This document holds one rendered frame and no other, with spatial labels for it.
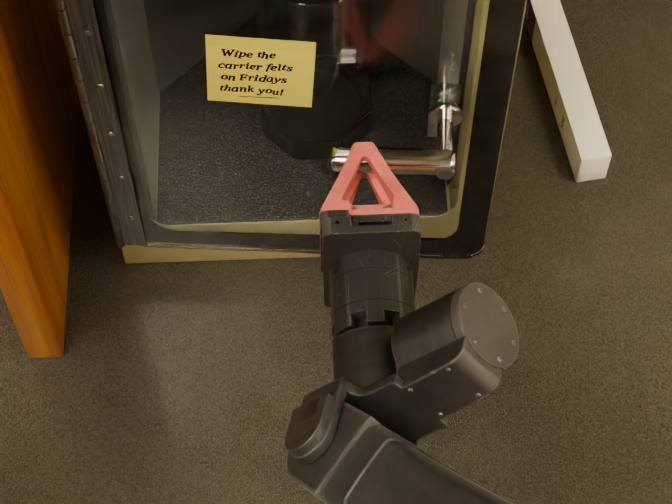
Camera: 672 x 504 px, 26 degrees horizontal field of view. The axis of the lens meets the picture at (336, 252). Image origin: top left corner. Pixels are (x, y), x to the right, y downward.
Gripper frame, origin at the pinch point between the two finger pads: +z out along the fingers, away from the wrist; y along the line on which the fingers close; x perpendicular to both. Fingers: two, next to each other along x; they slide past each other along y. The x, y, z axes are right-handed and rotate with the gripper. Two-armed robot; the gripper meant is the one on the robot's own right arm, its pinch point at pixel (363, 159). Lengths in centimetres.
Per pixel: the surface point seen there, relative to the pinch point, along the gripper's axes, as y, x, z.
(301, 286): -26.0, 4.9, 4.2
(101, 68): 4.2, 18.4, 5.8
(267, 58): 5.9, 6.6, 4.8
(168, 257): -25.0, 16.6, 7.0
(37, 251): -12.4, 25.6, 0.7
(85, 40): 7.3, 19.0, 5.8
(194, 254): -24.6, 14.3, 7.1
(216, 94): 1.5, 10.4, 5.1
